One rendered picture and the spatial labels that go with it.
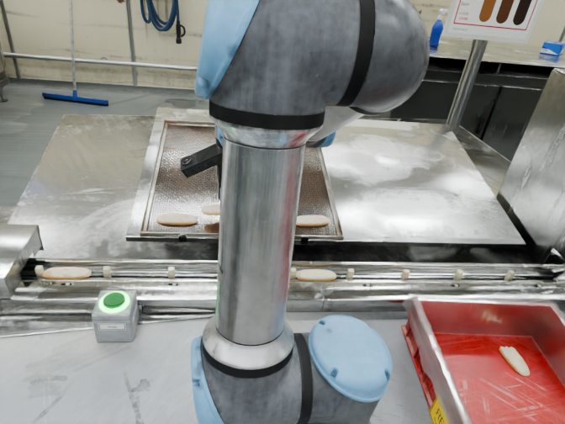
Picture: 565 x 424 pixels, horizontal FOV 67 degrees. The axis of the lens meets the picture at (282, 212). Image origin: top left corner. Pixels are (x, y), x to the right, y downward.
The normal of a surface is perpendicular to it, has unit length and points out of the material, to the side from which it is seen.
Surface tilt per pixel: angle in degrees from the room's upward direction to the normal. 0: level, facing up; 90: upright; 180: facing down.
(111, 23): 90
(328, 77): 105
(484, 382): 0
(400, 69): 97
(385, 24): 58
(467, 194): 10
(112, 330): 90
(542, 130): 90
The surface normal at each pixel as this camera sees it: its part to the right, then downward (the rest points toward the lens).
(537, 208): -0.99, -0.03
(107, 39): 0.10, 0.55
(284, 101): 0.25, 0.41
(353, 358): 0.26, -0.78
